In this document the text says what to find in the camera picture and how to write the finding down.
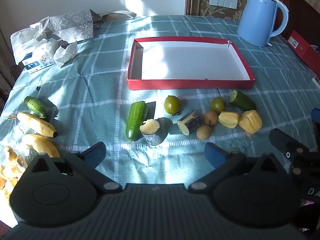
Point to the red shallow cardboard box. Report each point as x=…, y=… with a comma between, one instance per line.
x=190, y=62

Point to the yellow banana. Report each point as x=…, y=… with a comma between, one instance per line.
x=41, y=145
x=37, y=125

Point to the green tomato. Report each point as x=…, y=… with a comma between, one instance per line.
x=217, y=104
x=172, y=104

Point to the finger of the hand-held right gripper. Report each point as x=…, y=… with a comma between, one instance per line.
x=317, y=117
x=281, y=140

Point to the pile of banana peels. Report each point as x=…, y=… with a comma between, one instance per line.
x=8, y=172

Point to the small yellow jackfruit piece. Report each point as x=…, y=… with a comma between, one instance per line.
x=228, y=120

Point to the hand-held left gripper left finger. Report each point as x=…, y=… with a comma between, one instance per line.
x=96, y=153

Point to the green checked tablecloth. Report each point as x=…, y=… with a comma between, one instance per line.
x=100, y=87

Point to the short cucumber piece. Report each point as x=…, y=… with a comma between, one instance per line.
x=242, y=100

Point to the grey patterned gift bag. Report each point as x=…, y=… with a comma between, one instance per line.
x=72, y=23

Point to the brown kiwi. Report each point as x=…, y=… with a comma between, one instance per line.
x=210, y=118

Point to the brown wooden chair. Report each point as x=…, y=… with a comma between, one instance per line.
x=302, y=7

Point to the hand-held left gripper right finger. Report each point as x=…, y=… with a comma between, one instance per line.
x=212, y=154

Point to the red flat box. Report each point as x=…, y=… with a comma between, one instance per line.
x=303, y=52

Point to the brown patterned curtain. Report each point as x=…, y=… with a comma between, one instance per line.
x=5, y=75

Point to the split sugarcane piece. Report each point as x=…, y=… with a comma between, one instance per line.
x=189, y=123

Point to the crumpled white tissue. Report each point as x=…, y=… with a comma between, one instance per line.
x=65, y=53

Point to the white blue tissue pack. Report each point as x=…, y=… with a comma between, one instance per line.
x=41, y=57

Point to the thick sugarcane piece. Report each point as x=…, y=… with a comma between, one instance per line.
x=151, y=131

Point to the long cucumber piece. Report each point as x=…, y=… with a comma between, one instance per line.
x=136, y=120

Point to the small whole cucumber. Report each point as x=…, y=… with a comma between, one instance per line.
x=36, y=106

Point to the blue electric kettle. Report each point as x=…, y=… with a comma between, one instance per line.
x=257, y=17

